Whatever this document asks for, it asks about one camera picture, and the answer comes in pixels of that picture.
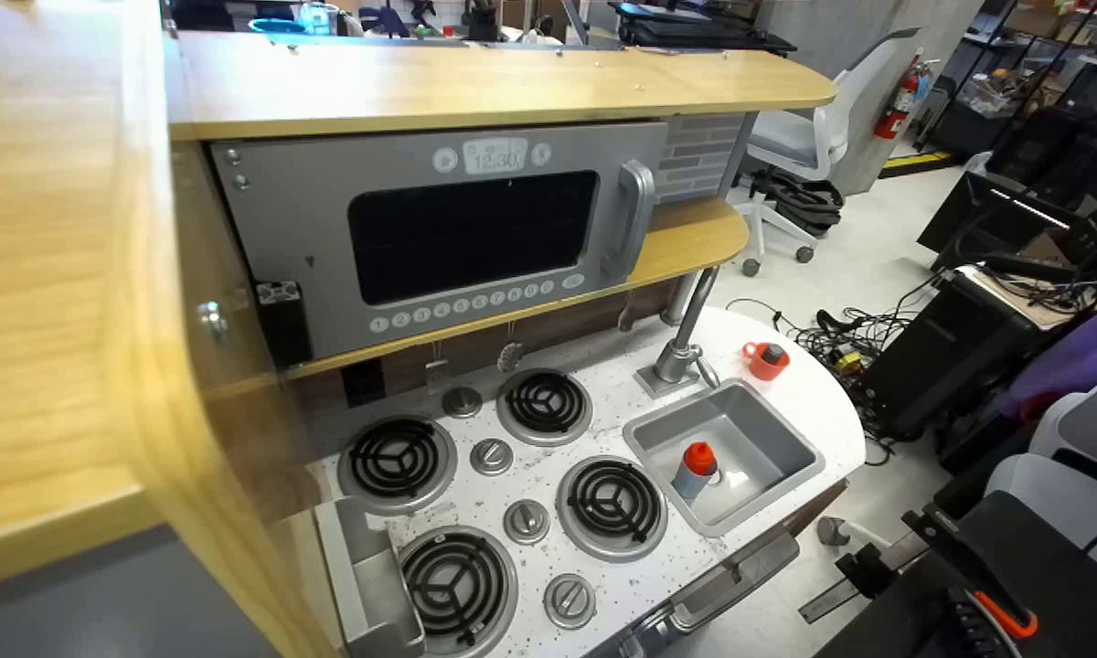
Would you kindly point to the red sauce bottle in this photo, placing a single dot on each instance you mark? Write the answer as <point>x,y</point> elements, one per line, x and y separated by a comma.
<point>701,457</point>

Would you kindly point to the blue cup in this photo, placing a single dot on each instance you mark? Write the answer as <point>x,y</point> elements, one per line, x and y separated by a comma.
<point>689,485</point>

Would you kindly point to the red cup with grey item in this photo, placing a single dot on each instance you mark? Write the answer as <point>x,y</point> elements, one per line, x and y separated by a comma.
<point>767,360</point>

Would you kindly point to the grey toy sink basin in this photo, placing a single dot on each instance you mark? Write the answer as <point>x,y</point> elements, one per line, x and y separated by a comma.
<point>757,456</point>

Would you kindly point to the back right stove burner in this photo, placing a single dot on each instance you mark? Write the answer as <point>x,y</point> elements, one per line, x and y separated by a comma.
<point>544,408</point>

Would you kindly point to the stove burner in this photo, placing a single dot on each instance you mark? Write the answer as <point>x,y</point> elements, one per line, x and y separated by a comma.
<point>464,590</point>
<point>614,510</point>
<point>544,408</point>
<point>395,467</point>

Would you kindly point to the grey toy faucet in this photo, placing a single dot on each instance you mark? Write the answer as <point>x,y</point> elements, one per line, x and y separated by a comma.
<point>682,360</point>

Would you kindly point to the grey toy microwave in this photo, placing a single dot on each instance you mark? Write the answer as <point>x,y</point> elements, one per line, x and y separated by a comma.
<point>395,234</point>

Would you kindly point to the front right stove burner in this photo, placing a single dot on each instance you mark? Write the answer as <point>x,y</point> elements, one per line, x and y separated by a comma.
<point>614,510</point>

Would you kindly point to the back left stove burner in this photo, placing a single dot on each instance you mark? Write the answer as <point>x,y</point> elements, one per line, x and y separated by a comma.
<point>395,467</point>

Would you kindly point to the front left stove burner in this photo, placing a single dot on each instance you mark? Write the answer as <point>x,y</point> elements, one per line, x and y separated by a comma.
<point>464,590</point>

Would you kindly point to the red fire extinguisher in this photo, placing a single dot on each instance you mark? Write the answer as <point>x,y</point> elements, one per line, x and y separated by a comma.
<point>902,101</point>

